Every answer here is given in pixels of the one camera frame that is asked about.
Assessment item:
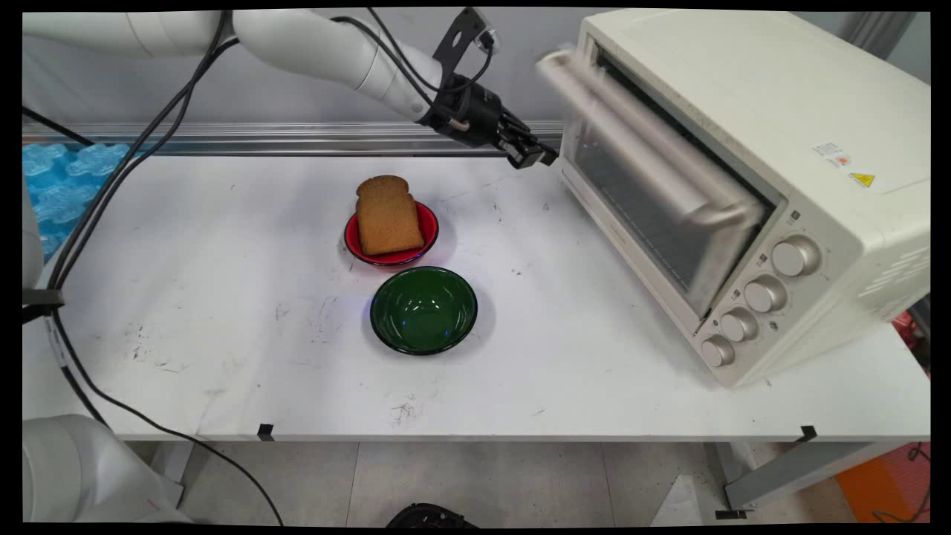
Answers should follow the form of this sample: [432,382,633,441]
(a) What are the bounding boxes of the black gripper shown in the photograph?
[425,74,559,170]

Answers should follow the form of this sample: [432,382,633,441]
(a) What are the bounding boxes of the glass toaster oven door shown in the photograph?
[536,48,766,320]

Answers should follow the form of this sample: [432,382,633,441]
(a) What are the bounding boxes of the brown toast bread slice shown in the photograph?
[355,175,426,257]

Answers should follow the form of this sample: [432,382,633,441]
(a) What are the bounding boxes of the red bowl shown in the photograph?
[344,201,440,267]

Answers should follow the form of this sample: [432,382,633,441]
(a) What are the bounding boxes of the green bowl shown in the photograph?
[370,266,478,356]

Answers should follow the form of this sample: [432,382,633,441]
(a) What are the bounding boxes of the cream toaster oven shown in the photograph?
[557,9,931,389]

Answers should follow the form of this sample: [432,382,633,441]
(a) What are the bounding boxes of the large cream oven knob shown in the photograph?
[771,236,822,278]

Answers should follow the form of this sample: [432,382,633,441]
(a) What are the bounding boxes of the white label sticker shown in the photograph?
[812,141,853,169]

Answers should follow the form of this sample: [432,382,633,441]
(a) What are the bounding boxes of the black round floor object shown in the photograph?
[385,502,478,529]

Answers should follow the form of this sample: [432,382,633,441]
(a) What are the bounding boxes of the grey metal table leg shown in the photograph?
[151,441,195,490]
[715,441,916,519]

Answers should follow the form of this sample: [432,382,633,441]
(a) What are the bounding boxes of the blue plastic packing sheet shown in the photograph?
[22,143,132,262]

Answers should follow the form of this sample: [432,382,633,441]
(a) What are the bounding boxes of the orange floor mat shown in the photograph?
[835,444,931,525]

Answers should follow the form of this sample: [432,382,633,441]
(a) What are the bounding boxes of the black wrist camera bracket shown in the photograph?
[432,7,497,77]

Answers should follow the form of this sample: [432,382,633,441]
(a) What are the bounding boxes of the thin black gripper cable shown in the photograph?
[331,7,497,101]

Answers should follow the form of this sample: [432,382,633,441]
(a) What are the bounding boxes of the aluminium rail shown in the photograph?
[22,121,565,158]

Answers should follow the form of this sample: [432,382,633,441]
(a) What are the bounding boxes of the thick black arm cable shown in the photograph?
[22,10,287,526]

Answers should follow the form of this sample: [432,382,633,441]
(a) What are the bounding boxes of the black cable strap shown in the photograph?
[22,288,66,325]

